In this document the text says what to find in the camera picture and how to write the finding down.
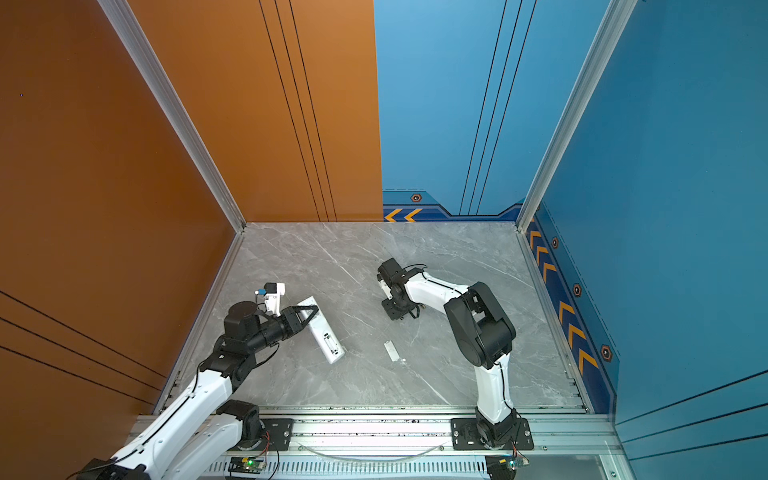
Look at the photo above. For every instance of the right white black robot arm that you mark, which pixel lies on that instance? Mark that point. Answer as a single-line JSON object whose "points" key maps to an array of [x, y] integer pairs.
{"points": [[483, 332]]}

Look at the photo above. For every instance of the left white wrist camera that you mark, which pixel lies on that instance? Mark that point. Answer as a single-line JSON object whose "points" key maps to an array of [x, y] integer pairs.
{"points": [[269, 297]]}

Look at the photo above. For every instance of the right aluminium corner post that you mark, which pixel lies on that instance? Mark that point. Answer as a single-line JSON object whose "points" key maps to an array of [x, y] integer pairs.
{"points": [[606, 39]]}

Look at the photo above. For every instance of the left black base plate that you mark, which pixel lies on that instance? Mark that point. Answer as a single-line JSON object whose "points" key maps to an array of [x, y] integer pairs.
{"points": [[275, 435]]}

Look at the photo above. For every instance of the aluminium front rail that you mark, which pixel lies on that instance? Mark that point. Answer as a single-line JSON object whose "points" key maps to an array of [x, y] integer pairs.
{"points": [[411, 443]]}

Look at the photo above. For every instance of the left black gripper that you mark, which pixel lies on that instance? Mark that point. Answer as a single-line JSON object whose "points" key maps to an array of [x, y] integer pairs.
{"points": [[291, 320]]}

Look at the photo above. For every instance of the white battery cover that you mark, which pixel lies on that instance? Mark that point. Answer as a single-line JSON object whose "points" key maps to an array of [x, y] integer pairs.
{"points": [[392, 351]]}

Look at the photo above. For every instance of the left circuit board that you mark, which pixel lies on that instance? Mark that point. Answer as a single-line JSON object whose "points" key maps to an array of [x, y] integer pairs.
{"points": [[246, 465]]}

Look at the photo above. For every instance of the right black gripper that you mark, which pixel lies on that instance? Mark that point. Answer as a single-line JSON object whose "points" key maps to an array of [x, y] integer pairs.
{"points": [[393, 315]]}

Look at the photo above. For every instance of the right circuit board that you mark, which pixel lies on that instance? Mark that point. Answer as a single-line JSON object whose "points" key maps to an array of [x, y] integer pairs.
{"points": [[505, 467]]}

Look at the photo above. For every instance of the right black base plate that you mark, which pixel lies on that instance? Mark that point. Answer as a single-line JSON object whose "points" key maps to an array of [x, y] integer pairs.
{"points": [[466, 436]]}

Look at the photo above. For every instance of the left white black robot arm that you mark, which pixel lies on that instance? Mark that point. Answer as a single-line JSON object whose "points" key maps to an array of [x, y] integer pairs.
{"points": [[201, 424]]}

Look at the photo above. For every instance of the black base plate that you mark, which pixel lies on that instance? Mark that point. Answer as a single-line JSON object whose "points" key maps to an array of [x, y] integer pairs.
{"points": [[275, 435], [466, 436]]}

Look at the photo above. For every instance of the aluminium corner post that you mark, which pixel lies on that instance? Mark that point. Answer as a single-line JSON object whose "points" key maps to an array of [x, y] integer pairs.
{"points": [[126, 25], [606, 39]]}

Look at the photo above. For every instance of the left aluminium corner post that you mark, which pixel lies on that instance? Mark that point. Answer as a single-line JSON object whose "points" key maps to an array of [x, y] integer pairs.
{"points": [[126, 25]]}

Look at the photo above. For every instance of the white remote control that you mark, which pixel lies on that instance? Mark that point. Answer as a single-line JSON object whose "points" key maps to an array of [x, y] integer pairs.
{"points": [[324, 334]]}

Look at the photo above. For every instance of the circuit board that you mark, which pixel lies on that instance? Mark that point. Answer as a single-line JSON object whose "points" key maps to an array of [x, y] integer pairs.
{"points": [[505, 467], [246, 465]]}

